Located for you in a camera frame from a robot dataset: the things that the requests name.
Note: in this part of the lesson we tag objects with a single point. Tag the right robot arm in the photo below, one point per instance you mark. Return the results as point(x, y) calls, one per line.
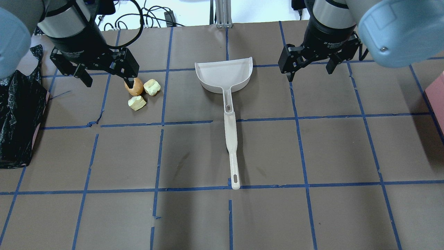
point(396, 33)

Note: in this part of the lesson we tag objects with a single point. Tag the pink bin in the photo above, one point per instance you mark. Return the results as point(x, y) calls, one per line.
point(435, 95)

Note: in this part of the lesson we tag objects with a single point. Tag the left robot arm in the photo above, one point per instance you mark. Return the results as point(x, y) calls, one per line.
point(70, 25)

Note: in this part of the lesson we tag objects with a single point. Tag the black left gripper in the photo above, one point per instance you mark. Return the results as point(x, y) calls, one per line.
point(79, 41)

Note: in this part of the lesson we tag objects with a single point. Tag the brown bread roll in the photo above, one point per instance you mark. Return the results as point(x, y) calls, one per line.
point(137, 88)

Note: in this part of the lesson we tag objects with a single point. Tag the yellow bread piece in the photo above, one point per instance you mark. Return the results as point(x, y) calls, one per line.
point(152, 87)

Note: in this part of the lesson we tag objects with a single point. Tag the black power adapter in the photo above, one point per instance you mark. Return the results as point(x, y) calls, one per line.
point(170, 19)

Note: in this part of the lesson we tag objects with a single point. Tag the white plastic dustpan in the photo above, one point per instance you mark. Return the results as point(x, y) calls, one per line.
point(225, 77)

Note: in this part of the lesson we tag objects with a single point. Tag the aluminium frame post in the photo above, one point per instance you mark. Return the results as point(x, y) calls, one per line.
point(223, 14)

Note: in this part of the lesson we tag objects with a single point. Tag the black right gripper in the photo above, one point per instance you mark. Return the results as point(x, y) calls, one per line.
point(327, 33)

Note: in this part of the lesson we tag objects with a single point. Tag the yellow torn bread chunk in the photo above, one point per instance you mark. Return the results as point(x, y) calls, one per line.
point(136, 102)

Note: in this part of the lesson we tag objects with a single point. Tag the black trash bag bin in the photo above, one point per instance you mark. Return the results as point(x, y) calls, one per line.
point(23, 101)

